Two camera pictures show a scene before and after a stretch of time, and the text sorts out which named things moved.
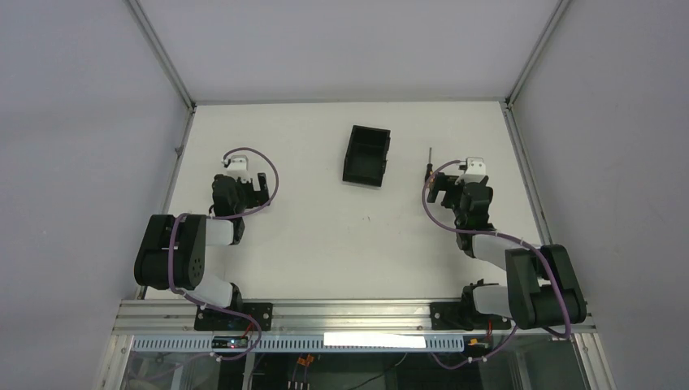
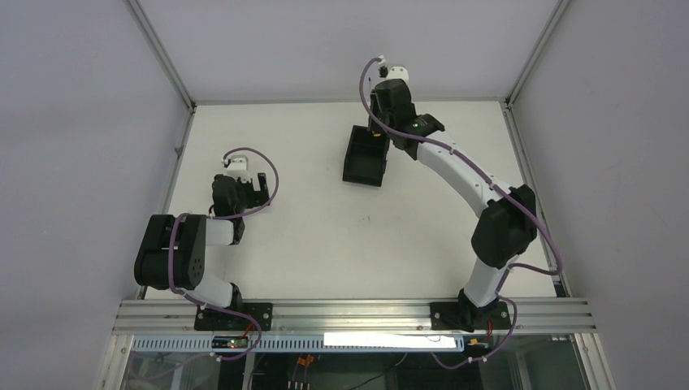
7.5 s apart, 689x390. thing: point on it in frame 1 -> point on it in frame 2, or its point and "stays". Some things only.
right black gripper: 446,184 -> 380,118
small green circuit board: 229,342 stays
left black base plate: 213,320 stays
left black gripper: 253,191 stays
